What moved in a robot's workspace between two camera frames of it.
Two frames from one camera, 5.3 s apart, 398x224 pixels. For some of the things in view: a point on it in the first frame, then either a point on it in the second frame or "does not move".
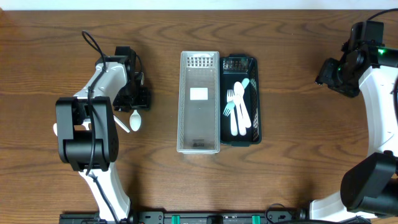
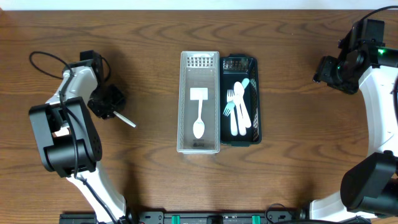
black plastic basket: x=235 y=68 does not move
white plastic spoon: x=135 y=121 -> x=198 y=128
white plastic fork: x=231 y=98 does not move
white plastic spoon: x=239 y=91 does not move
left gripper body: x=131 y=101 -> x=107 y=101
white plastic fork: x=230 y=104 does not move
